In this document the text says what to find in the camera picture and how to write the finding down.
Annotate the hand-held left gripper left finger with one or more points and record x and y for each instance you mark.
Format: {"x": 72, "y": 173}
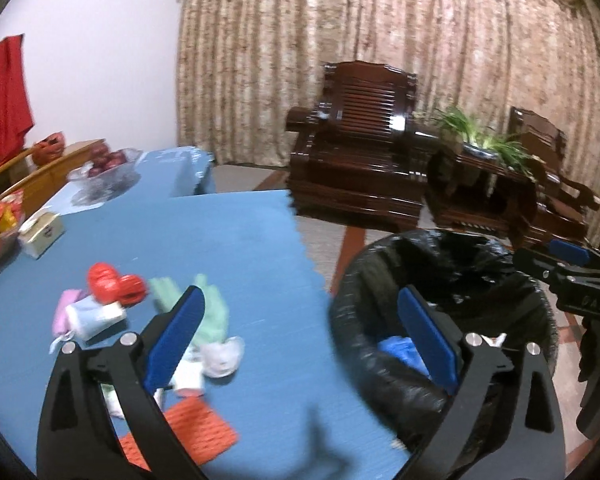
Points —
{"x": 175, "y": 340}

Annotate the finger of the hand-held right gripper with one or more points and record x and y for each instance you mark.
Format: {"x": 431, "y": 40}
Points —
{"x": 570, "y": 252}
{"x": 535, "y": 260}

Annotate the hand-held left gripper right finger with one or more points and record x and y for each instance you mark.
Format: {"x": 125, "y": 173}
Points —
{"x": 427, "y": 335}

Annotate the trash bin with black bag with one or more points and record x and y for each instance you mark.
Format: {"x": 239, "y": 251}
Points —
{"x": 370, "y": 280}

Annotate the white paper cup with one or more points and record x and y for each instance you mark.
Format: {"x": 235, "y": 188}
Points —
{"x": 95, "y": 320}

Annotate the red mesh bag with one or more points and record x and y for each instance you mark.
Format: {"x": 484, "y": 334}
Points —
{"x": 107, "y": 282}

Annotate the orange mesh packet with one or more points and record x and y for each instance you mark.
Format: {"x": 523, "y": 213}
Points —
{"x": 200, "y": 430}

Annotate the pink wrapper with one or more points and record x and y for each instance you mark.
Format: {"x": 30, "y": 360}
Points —
{"x": 62, "y": 312}

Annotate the blue plastic bag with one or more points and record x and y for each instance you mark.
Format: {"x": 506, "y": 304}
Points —
{"x": 400, "y": 355}

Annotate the dark wooden side table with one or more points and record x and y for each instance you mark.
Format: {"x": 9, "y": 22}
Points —
{"x": 480, "y": 195}

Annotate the plain blue tablecloth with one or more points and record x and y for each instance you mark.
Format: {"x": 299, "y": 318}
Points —
{"x": 240, "y": 250}

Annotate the dark wooden armchair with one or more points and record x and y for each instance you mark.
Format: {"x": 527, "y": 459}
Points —
{"x": 540, "y": 135}
{"x": 360, "y": 160}

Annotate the green potted plant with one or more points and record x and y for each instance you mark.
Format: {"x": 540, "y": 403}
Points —
{"x": 480, "y": 135}

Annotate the cream tissue box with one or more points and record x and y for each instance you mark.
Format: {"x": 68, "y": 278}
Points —
{"x": 42, "y": 235}

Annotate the clear glass fruit bowl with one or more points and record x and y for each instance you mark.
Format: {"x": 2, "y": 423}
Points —
{"x": 105, "y": 182}

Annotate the dark red apple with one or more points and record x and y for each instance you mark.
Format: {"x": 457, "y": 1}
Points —
{"x": 94, "y": 169}
{"x": 116, "y": 160}
{"x": 101, "y": 151}

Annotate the wooden bench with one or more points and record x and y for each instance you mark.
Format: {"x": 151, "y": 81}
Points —
{"x": 45, "y": 180}

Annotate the orange-red net bag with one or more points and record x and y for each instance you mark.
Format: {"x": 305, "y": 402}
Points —
{"x": 49, "y": 150}

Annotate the red cloth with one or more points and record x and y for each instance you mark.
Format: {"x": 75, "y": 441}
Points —
{"x": 2, "y": 100}

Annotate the beige patterned curtain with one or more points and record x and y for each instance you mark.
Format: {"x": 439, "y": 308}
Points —
{"x": 330, "y": 20}

